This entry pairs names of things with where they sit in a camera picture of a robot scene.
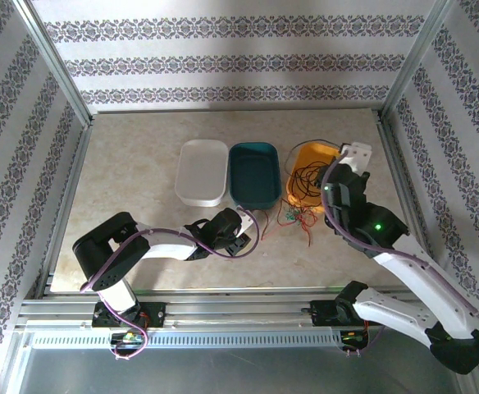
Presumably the thin black cable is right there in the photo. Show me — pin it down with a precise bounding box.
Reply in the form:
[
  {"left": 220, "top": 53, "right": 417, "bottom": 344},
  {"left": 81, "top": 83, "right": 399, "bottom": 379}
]
[{"left": 285, "top": 143, "right": 344, "bottom": 207}]

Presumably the thin red cable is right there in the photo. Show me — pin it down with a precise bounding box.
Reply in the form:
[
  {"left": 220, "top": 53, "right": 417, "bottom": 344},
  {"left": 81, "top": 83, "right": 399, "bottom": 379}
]
[{"left": 261, "top": 199, "right": 319, "bottom": 248}]

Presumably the thin green cable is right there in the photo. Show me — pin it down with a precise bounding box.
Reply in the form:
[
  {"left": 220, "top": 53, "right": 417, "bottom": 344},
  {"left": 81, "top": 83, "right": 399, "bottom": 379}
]
[{"left": 279, "top": 206, "right": 307, "bottom": 226}]

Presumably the orange plastic bin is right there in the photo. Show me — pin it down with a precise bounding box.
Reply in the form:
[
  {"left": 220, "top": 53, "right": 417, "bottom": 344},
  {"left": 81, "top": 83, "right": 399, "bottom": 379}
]
[{"left": 285, "top": 140, "right": 348, "bottom": 207}]

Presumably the white plastic bin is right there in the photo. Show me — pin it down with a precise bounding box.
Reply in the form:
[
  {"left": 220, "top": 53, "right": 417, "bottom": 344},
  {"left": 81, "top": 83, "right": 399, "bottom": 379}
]
[{"left": 174, "top": 139, "right": 230, "bottom": 208}]

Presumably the teal plastic bin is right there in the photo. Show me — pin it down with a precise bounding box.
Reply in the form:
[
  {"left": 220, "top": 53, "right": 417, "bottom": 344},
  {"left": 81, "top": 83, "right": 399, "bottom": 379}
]
[{"left": 227, "top": 141, "right": 282, "bottom": 209}]

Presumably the grey metal sheet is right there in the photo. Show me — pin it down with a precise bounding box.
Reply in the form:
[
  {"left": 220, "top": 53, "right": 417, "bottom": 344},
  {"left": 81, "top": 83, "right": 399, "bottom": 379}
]
[{"left": 7, "top": 330, "right": 470, "bottom": 394}]

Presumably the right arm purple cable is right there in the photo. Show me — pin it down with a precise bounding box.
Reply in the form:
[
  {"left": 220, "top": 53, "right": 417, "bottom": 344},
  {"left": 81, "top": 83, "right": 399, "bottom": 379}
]
[{"left": 321, "top": 149, "right": 479, "bottom": 363}]

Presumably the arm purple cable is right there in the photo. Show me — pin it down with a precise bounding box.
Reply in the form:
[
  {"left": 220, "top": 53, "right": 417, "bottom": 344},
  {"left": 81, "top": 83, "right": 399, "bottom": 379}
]
[
  {"left": 321, "top": 149, "right": 479, "bottom": 363},
  {"left": 79, "top": 207, "right": 262, "bottom": 363}
]

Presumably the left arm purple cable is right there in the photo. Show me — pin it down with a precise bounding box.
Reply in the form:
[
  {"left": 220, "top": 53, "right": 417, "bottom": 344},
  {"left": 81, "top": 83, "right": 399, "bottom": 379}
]
[{"left": 79, "top": 207, "right": 262, "bottom": 363}]

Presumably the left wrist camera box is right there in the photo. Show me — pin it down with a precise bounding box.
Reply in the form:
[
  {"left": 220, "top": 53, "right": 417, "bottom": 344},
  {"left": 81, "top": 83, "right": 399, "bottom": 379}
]
[{"left": 235, "top": 206, "right": 258, "bottom": 236}]

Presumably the right aluminium side rail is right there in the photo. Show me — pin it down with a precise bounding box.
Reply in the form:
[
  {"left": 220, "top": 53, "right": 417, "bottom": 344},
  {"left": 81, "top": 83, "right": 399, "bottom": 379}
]
[{"left": 375, "top": 109, "right": 456, "bottom": 296}]

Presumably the aluminium side rail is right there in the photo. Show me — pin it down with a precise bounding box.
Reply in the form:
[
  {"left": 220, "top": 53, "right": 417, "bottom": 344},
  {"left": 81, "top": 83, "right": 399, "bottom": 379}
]
[
  {"left": 375, "top": 109, "right": 456, "bottom": 296},
  {"left": 33, "top": 117, "right": 96, "bottom": 299}
]

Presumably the aluminium mounting rail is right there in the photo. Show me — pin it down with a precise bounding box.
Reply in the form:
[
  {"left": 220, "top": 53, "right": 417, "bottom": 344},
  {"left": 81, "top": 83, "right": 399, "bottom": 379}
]
[{"left": 16, "top": 286, "right": 458, "bottom": 330}]

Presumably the slotted grey cable duct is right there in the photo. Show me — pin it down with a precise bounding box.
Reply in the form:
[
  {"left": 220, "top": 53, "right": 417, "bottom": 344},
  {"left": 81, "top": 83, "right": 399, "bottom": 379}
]
[{"left": 30, "top": 327, "right": 348, "bottom": 350}]

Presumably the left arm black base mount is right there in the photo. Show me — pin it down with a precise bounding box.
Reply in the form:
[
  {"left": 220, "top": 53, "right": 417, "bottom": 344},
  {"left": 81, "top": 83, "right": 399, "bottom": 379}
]
[{"left": 91, "top": 301, "right": 167, "bottom": 329}]

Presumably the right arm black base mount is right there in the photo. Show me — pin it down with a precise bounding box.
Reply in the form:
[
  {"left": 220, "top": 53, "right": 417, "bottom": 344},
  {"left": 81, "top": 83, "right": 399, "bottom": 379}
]
[{"left": 309, "top": 298, "right": 384, "bottom": 328}]

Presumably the right aluminium frame post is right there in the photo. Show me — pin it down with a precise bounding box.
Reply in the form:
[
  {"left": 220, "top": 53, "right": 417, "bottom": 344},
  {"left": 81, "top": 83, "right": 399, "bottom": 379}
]
[{"left": 381, "top": 0, "right": 460, "bottom": 122}]

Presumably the aluminium frame post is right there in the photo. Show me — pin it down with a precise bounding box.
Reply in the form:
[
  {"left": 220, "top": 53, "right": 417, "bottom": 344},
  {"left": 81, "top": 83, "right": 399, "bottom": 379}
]
[
  {"left": 11, "top": 0, "right": 94, "bottom": 126},
  {"left": 381, "top": 0, "right": 460, "bottom": 122}
]

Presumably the left controller board with wires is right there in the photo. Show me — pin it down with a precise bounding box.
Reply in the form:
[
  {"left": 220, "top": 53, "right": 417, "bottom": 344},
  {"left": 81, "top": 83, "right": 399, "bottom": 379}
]
[{"left": 110, "top": 331, "right": 147, "bottom": 346}]

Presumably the controller board with wires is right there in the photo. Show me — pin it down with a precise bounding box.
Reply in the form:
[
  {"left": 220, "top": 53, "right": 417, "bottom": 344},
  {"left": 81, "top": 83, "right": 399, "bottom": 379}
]
[
  {"left": 110, "top": 331, "right": 147, "bottom": 346},
  {"left": 340, "top": 329, "right": 371, "bottom": 353}
]

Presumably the right controller board with wires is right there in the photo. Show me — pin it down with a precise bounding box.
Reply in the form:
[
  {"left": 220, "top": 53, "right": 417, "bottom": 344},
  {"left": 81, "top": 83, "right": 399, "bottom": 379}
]
[{"left": 340, "top": 329, "right": 371, "bottom": 353}]

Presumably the left aluminium side rail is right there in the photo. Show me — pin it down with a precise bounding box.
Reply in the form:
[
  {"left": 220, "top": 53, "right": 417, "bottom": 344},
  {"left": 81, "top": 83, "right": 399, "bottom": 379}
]
[{"left": 33, "top": 117, "right": 96, "bottom": 299}]

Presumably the left aluminium frame post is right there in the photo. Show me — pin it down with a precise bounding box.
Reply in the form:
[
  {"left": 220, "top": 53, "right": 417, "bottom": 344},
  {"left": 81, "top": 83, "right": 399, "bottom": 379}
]
[{"left": 11, "top": 0, "right": 94, "bottom": 126}]

